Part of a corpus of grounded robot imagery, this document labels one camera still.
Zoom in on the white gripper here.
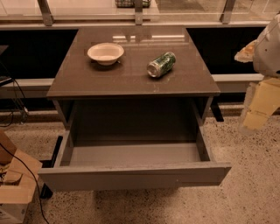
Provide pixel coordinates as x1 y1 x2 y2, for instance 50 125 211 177
234 14 280 136

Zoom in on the grey top drawer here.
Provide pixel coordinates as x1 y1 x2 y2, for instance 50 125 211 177
39 99 231 191

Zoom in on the grey cabinet with glossy top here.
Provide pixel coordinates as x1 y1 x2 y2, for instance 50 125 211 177
47 25 220 116

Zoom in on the green soda can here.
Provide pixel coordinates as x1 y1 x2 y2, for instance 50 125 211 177
147 52 176 78

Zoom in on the white paper bowl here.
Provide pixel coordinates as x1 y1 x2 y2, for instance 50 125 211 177
87 43 124 66

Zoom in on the metal window railing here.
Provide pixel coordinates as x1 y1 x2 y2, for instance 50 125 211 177
0 0 280 29

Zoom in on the brown cardboard box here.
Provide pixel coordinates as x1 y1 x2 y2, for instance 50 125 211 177
0 130 42 224

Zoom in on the wire basket behind glass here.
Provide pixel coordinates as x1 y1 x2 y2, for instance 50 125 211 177
115 0 151 8

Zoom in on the black cable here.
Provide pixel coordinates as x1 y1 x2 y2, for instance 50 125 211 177
0 143 51 224

